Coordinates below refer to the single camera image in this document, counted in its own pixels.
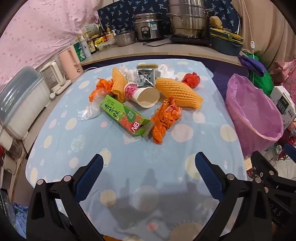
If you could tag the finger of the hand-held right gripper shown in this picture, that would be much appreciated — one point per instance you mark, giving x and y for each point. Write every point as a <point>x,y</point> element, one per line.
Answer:
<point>290,149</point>
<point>260,163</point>

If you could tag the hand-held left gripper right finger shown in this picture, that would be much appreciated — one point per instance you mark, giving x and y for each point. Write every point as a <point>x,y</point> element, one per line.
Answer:
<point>208,176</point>

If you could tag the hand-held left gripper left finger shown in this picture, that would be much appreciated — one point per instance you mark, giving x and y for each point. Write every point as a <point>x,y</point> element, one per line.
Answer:
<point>92,176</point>

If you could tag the bin with pink liner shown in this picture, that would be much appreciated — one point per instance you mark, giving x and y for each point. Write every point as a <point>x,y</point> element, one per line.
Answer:
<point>254,115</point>

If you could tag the green drink carton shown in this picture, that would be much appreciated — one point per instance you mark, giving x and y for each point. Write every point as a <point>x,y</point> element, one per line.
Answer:
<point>122,115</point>

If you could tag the large orange plastic wrapper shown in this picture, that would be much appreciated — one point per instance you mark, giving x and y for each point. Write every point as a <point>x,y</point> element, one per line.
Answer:
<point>165,113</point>

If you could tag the large orange foam net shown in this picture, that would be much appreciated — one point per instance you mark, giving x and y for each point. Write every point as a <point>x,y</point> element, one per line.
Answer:
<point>178,92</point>

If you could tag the pink printed paper cup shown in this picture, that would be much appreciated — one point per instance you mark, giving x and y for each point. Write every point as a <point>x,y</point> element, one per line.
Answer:
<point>148,97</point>

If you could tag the red plastic bag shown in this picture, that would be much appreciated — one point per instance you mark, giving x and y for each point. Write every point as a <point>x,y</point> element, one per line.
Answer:
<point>191,80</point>

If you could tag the silver patterned box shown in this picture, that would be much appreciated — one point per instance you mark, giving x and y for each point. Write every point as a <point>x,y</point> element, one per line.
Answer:
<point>145,77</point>

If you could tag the clear glass bottle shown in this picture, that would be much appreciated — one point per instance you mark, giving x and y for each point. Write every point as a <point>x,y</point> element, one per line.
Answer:
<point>276,150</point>

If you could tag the blue dotted tablecloth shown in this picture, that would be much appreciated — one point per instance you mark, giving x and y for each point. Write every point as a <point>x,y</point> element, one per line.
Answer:
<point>115,148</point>

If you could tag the white cardboard box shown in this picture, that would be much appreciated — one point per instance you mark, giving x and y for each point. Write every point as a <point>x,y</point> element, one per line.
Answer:
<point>281,97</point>

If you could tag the clear plastic bag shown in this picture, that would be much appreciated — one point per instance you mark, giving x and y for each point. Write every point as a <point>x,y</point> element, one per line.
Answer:
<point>92,109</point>

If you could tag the green plastic bag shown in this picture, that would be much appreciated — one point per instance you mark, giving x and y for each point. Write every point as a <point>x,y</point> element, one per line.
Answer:
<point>266,83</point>

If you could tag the pink floral cloth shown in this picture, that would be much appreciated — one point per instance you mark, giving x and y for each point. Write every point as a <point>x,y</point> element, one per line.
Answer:
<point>286,71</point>

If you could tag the white power plug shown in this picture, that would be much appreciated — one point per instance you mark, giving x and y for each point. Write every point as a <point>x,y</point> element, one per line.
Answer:
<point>53,95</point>

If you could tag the small orange plastic wrapper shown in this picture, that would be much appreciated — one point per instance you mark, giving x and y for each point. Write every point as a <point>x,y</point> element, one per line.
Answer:
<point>101,85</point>

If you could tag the purple cloth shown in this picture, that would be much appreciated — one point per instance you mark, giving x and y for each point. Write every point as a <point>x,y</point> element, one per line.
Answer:
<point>252,63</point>

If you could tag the white bin with clear lid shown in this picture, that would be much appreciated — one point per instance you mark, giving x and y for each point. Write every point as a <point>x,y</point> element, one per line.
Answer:
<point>23,109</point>

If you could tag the folded orange foam net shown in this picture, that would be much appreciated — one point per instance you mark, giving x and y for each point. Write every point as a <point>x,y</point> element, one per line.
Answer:
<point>118,81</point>

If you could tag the white glass kettle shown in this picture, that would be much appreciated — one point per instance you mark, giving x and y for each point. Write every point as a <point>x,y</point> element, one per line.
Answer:
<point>54,74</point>

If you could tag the pink electric kettle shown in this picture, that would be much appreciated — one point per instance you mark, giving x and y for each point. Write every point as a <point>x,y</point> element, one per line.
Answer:
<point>69,62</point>

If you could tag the beige curtain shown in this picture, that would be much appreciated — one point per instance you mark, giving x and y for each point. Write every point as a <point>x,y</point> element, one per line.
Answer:
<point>272,30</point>

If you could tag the dark blue plastic basin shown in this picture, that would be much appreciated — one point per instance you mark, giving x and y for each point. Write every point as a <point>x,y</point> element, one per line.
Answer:
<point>222,47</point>

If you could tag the green stacked cans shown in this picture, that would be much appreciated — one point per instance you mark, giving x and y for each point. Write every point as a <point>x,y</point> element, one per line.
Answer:
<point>78,53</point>

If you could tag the brown loofah pad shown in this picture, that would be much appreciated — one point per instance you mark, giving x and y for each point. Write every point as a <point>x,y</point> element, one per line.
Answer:
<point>149,65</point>

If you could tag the white plastic bottle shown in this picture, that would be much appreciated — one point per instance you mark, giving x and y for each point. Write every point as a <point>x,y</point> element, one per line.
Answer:
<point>85,49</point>

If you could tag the soy sauce bottle white label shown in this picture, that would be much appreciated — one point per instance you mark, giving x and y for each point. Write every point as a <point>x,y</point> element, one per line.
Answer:
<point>91,47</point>

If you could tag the clear plastic food container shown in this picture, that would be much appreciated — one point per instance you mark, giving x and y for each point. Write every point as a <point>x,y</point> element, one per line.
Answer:
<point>105,47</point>

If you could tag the light wooden counter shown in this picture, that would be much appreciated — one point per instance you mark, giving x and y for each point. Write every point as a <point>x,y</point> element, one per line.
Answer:
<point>138,51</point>

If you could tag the black induction cooker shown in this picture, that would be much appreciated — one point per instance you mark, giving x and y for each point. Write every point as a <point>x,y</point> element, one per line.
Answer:
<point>196,42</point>

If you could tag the yellow label seasoning packet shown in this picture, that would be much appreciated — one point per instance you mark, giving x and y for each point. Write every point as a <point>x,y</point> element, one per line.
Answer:
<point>99,41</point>

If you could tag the small steel lidded pot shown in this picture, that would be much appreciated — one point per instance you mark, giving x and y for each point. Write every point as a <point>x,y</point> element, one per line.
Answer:
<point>124,38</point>

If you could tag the yellow capped seasoning bottle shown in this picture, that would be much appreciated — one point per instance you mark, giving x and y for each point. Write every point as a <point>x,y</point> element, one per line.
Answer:
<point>109,34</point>

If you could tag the dark slim sauce bottle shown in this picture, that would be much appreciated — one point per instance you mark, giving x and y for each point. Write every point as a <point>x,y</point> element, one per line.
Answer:
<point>101,32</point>

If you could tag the white printed box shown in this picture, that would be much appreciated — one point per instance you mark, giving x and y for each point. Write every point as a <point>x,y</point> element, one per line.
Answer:
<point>91,29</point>

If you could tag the yellow loofah sponge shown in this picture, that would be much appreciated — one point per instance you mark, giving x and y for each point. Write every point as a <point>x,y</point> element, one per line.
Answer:
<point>215,22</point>

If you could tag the pink dotted curtain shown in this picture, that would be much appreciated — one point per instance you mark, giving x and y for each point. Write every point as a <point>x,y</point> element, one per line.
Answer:
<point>46,30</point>

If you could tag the large steel steamer pot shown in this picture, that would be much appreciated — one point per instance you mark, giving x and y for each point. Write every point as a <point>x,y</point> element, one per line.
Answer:
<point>187,23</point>

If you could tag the steel rice cooker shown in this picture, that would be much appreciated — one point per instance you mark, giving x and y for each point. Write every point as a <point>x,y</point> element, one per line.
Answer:
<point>150,27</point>

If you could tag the navy patterned cloth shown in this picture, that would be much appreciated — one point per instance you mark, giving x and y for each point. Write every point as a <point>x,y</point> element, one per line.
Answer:
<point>120,16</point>

